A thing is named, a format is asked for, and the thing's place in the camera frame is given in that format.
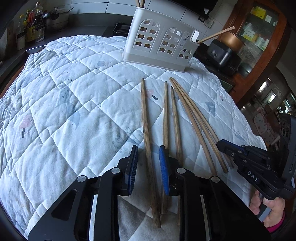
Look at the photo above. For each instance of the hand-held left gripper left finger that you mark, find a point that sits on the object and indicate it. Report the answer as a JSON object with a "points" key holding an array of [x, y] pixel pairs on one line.
{"points": [[132, 171]]}

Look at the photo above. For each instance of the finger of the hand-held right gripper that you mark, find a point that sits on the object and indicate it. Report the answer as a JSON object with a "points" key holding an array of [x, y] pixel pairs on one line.
{"points": [[229, 148], [254, 154]]}

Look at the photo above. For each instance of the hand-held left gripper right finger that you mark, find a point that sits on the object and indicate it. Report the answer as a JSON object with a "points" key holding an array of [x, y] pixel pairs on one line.
{"points": [[163, 171]]}

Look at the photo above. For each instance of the wooden chopstick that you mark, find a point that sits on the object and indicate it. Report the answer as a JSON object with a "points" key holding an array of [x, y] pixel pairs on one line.
{"points": [[146, 120], [165, 115], [217, 34], [143, 3], [175, 120], [197, 134], [138, 3], [212, 133]]}

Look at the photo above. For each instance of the wooden chopsticks group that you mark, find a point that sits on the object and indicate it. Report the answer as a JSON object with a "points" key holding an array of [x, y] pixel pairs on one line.
{"points": [[205, 134]]}

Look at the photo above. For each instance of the white plastic utensil holder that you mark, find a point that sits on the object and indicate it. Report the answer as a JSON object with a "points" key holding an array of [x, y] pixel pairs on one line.
{"points": [[157, 53]]}

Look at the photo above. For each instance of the person's right forearm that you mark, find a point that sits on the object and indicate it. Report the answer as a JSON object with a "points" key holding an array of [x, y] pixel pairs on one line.
{"points": [[277, 226]]}

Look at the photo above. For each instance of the person's right hand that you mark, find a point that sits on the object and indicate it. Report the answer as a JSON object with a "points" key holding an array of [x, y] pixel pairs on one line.
{"points": [[276, 206]]}

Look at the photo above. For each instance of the pink patterned chair cushion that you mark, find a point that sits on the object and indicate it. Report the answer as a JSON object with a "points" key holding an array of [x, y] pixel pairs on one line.
{"points": [[264, 127]]}

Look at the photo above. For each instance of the green lower cabinet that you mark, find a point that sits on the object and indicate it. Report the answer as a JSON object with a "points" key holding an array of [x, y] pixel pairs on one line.
{"points": [[226, 85]]}

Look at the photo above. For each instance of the white quilted blanket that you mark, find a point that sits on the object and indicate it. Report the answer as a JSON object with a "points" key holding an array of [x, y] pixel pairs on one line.
{"points": [[76, 111]]}

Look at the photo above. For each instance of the wooden glass-door cabinet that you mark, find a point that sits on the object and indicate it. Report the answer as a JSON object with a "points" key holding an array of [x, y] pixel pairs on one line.
{"points": [[272, 69]]}

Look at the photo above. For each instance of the black rice cooker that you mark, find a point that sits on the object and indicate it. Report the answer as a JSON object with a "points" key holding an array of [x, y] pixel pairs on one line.
{"points": [[223, 56]]}

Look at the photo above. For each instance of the copper cooking pot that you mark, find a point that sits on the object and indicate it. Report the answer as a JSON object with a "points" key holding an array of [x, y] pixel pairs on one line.
{"points": [[233, 40]]}

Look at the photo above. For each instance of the yellow box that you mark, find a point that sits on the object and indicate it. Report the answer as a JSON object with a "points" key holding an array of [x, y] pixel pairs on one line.
{"points": [[258, 12]]}

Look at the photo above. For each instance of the black gas stove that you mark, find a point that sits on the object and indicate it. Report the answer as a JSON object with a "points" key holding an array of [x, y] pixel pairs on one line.
{"points": [[121, 28]]}

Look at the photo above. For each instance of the metal pot with lid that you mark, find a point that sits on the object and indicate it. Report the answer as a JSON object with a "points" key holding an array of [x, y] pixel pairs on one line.
{"points": [[56, 19]]}

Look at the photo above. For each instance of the white seasoning jar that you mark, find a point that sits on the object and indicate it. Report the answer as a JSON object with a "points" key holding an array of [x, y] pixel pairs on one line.
{"points": [[20, 41]]}

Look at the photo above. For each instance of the large cooking oil bottle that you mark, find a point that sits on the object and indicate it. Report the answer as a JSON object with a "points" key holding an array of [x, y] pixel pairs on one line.
{"points": [[38, 25]]}

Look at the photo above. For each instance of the yellow-capped bottle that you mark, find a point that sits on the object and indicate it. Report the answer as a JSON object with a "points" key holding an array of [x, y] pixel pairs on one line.
{"points": [[22, 25]]}

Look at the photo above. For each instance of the white wall socket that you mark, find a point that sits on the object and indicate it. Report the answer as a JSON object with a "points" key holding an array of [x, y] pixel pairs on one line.
{"points": [[209, 23]]}

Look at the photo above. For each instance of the black wall switch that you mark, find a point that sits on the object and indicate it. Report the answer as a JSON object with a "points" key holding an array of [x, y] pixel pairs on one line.
{"points": [[202, 18]]}

